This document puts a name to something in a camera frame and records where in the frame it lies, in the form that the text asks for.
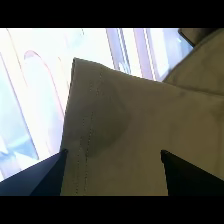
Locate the khaki garment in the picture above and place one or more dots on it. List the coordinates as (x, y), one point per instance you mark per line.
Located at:
(140, 133)

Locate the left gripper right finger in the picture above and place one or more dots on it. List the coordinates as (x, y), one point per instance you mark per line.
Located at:
(186, 180)

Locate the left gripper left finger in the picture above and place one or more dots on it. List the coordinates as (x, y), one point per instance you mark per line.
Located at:
(40, 178)

